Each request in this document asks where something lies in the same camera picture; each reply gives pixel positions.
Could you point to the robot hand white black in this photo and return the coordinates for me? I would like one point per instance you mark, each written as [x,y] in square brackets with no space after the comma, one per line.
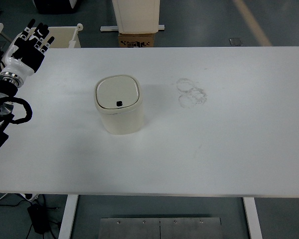
[27,58]

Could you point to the small cream trash bin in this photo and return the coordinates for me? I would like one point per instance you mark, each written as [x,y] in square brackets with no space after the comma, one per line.
[120,122]

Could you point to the large cream plastic bin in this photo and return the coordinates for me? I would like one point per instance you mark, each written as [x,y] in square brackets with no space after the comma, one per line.
[137,15]

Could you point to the cream plastic crate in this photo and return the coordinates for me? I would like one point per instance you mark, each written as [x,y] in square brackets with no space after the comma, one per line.
[63,37]

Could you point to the black box with white part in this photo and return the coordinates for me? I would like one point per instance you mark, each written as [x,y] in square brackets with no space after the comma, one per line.
[52,6]

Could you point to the silver metal floor bar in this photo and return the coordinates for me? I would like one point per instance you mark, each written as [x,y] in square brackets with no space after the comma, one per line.
[107,28]

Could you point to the brown cardboard box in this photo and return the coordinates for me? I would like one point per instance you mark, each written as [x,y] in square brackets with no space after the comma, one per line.
[137,39]

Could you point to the black power adapter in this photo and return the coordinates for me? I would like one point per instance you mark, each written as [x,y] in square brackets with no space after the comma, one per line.
[38,219]

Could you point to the white table leg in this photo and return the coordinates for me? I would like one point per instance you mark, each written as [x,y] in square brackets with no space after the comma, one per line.
[67,216]
[252,216]

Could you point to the grey floor outlet plate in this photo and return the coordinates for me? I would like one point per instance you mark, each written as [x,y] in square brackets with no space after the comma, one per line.
[235,41]

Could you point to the grey metal plate with screws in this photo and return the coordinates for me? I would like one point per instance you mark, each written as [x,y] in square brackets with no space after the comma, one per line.
[159,229]

